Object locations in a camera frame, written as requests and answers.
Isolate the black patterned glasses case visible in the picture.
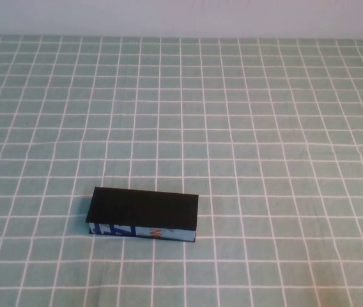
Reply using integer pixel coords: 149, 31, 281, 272
85, 187, 200, 244

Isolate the green checked tablecloth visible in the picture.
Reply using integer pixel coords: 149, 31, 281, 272
0, 34, 363, 307

